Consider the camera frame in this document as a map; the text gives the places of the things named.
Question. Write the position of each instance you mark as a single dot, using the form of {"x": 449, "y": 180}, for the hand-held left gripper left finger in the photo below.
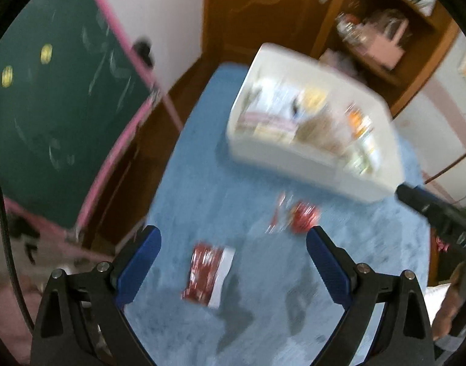
{"x": 137, "y": 270}

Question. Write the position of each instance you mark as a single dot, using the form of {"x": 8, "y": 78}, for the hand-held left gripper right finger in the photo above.
{"x": 330, "y": 270}

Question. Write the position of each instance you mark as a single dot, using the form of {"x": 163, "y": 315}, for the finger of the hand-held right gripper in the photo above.
{"x": 427, "y": 206}

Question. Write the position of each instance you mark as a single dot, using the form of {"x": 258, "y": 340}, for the small red candy packet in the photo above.
{"x": 279, "y": 213}
{"x": 304, "y": 217}

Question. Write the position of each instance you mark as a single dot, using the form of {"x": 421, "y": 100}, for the dark red snack packet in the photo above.
{"x": 202, "y": 270}

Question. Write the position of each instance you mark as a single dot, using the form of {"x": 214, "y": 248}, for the green and clear snack packet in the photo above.
{"x": 360, "y": 162}

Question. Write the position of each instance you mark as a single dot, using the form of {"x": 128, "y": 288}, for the white plastic bin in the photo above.
{"x": 293, "y": 158}

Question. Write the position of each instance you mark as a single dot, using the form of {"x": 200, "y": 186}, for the person's right hand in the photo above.
{"x": 448, "y": 305}

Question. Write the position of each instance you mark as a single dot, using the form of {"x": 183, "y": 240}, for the white knitted cloth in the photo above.
{"x": 434, "y": 301}

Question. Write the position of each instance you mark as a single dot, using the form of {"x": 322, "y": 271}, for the blue fluffy table cloth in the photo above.
{"x": 202, "y": 198}

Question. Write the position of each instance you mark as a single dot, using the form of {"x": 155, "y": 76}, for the wooden shelf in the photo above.
{"x": 419, "y": 72}

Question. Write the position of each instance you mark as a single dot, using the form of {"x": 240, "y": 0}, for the pink box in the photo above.
{"x": 385, "y": 51}

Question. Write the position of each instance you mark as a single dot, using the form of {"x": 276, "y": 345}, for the black easel knob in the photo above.
{"x": 144, "y": 51}

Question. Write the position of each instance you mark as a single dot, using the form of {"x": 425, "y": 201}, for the yellow round magnet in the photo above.
{"x": 46, "y": 54}
{"x": 7, "y": 76}

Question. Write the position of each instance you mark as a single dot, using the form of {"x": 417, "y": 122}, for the wooden door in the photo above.
{"x": 255, "y": 7}

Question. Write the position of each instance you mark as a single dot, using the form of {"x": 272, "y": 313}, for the green chalkboard with pink frame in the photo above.
{"x": 46, "y": 122}

